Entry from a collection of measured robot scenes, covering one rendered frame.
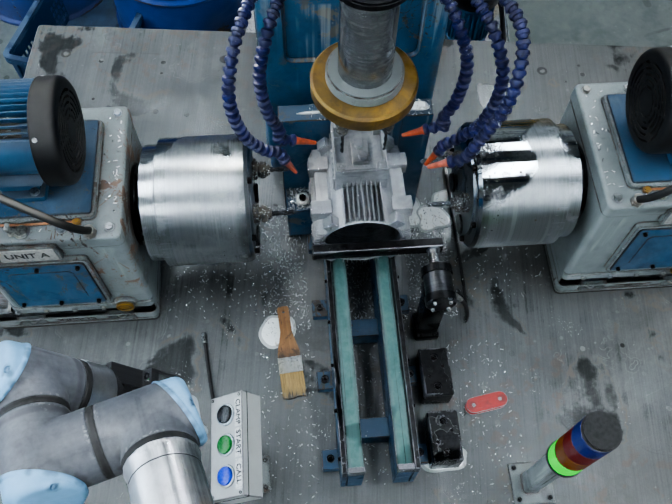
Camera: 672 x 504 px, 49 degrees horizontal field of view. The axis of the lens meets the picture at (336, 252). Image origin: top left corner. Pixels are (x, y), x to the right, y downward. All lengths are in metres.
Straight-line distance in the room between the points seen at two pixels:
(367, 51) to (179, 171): 0.43
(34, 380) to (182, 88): 1.14
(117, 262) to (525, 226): 0.76
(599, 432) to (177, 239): 0.78
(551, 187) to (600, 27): 2.02
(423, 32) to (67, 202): 0.72
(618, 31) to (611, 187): 2.01
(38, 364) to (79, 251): 0.44
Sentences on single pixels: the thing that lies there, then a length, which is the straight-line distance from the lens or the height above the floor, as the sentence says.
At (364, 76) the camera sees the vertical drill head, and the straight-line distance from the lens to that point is 1.20.
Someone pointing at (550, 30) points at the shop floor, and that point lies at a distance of 3.32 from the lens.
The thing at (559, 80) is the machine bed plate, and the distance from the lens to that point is 2.05.
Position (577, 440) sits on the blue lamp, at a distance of 1.20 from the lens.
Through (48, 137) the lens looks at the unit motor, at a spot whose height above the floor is 1.34.
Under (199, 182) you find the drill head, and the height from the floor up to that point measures 1.16.
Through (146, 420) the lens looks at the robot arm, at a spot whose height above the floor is 1.44.
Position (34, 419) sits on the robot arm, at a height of 1.43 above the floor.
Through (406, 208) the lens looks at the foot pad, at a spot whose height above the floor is 1.07.
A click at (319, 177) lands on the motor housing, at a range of 1.47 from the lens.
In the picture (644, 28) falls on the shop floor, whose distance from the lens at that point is 3.46.
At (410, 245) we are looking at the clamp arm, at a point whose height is 1.03.
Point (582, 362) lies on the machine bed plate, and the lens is 1.67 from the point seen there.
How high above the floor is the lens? 2.29
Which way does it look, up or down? 63 degrees down
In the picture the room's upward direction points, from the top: 2 degrees clockwise
